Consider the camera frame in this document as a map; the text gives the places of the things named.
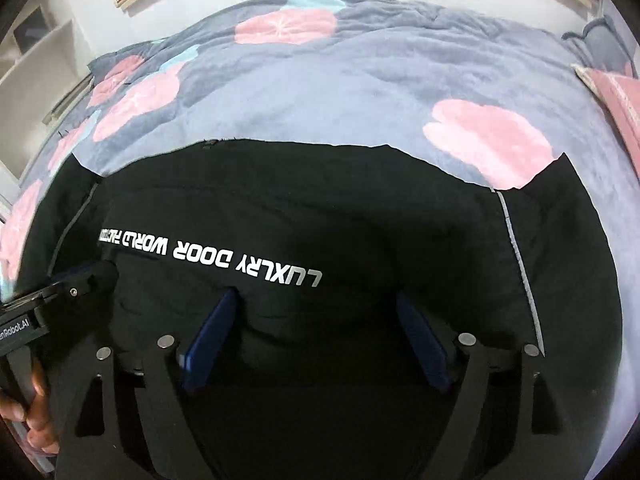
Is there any black garment with white lettering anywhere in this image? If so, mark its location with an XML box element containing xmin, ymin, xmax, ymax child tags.
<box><xmin>14</xmin><ymin>140</ymin><xmax>622</xmax><ymax>479</ymax></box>

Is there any person's left hand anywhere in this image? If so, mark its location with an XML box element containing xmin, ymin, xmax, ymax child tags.
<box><xmin>1</xmin><ymin>359</ymin><xmax>60</xmax><ymax>455</ymax></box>

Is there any grey floral bed blanket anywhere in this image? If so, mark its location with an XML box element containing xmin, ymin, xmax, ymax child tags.
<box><xmin>1</xmin><ymin>0</ymin><xmax>639</xmax><ymax>479</ymax></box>

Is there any black box on shelf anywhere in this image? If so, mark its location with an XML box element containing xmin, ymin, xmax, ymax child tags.
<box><xmin>13</xmin><ymin>6</ymin><xmax>51</xmax><ymax>54</ymax></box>

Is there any pink pillow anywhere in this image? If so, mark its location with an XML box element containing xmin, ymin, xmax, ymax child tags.
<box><xmin>573</xmin><ymin>65</ymin><xmax>640</xmax><ymax>174</ymax></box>

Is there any grey cat-ear cushion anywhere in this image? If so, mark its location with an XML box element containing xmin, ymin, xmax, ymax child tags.
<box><xmin>561</xmin><ymin>15</ymin><xmax>638</xmax><ymax>78</ymax></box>

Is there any white wall bookshelf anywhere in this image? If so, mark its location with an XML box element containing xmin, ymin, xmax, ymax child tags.
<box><xmin>1</xmin><ymin>0</ymin><xmax>93</xmax><ymax>216</ymax></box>

